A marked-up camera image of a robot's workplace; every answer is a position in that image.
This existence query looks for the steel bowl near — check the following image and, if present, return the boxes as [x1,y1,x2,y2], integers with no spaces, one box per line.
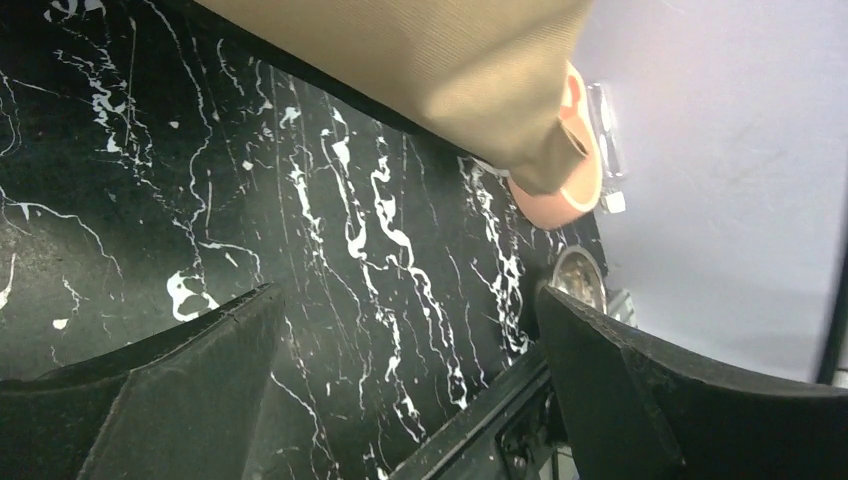
[550,246,608,314]

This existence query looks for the pink double pet bowl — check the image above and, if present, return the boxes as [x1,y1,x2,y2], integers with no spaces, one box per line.
[507,62,603,230]

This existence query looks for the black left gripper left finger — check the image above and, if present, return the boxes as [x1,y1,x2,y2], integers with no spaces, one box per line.
[1,284,285,479]

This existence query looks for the tan fabric pet tent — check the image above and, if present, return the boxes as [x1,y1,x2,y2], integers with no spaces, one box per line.
[173,0,590,195]

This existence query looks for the clear plastic water bottle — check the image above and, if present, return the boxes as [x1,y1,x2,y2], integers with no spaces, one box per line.
[587,82,627,214]

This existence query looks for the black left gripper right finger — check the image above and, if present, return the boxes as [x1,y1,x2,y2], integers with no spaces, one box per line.
[536,287,847,479]

